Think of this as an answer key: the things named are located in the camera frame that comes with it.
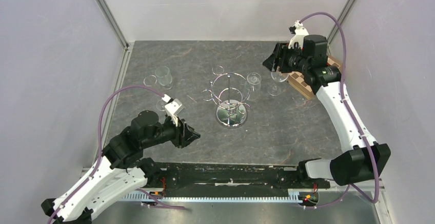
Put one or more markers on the white cable duct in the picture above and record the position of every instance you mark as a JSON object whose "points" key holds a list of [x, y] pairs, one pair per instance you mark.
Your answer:
{"points": [[137, 196]]}

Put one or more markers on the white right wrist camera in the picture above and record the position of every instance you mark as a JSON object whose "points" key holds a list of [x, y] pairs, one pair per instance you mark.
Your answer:
{"points": [[299, 32]]}

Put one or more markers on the wooden chessboard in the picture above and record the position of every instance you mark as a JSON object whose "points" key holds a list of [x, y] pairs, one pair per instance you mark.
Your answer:
{"points": [[296, 79]]}

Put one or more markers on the chrome wine glass rack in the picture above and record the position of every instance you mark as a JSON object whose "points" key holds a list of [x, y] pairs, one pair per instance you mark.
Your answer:
{"points": [[228, 92]]}

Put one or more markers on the clear wine glass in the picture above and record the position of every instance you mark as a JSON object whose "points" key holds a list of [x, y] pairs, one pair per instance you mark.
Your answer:
{"points": [[253, 86], [164, 77], [151, 82], [274, 89]]}

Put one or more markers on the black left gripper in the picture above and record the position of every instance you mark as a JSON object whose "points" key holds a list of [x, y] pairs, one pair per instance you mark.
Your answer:
{"points": [[191, 135]]}

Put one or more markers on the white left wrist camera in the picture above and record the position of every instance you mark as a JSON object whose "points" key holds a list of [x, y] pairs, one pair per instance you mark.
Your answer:
{"points": [[172, 108]]}

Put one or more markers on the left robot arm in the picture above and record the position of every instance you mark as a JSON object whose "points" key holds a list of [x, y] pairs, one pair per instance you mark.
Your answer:
{"points": [[121, 170]]}

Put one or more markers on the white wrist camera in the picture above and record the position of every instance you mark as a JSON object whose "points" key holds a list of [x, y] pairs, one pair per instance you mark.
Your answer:
{"points": [[299, 32], [172, 108]]}

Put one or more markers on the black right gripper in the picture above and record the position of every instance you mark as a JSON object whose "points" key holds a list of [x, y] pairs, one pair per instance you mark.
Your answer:
{"points": [[274, 60]]}

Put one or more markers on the aluminium frame rail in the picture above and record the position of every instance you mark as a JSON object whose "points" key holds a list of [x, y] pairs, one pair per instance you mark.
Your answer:
{"points": [[112, 23]]}

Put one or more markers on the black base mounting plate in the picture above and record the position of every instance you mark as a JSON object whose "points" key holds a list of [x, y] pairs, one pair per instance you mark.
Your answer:
{"points": [[230, 180]]}

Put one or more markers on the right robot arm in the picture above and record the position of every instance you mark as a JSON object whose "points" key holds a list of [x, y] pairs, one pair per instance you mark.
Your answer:
{"points": [[363, 158]]}

